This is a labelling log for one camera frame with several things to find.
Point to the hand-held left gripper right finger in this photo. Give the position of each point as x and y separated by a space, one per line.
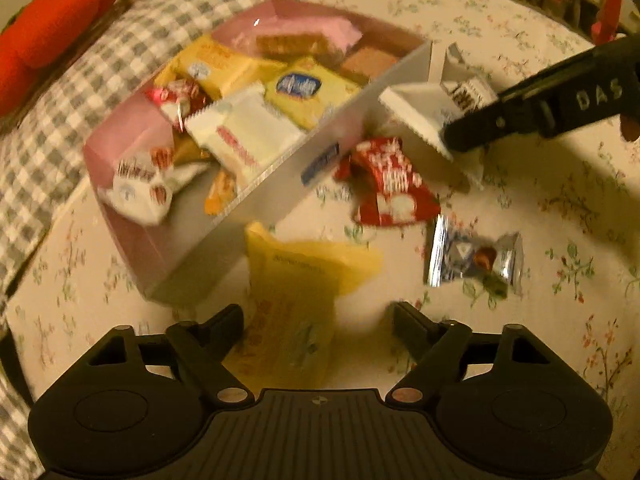
407 320

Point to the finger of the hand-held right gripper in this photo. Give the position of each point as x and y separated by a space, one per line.
490 122

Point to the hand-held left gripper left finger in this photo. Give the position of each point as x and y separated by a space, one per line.
231 322

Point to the white snack packet dark print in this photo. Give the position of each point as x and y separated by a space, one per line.
425 105

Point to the pink box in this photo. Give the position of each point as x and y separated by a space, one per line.
325 135

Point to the white nut snack packet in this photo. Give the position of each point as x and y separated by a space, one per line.
137 185

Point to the yellow snack packet blue label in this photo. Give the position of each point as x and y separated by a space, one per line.
310 90

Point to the person's right hand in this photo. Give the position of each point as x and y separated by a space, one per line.
631 129

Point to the red stand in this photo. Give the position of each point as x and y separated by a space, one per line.
609 5

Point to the silver snack packet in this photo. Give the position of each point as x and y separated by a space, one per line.
470 257

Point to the floral cloth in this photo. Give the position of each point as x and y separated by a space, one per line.
550 200

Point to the small orange snack packet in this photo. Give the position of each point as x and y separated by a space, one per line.
220 195

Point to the brown square snack packet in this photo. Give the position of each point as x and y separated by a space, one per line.
370 65

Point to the white snack packet red print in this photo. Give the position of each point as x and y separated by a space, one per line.
245 130

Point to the pink snack packet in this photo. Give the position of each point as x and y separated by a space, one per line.
305 25

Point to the brown wafer packet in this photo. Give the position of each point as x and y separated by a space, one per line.
290 45

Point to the red white candy packet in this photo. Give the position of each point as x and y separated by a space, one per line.
172 100

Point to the grey checked blanket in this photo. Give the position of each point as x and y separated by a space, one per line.
75 100

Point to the large orange pumpkin cushion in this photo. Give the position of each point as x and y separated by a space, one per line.
55 25

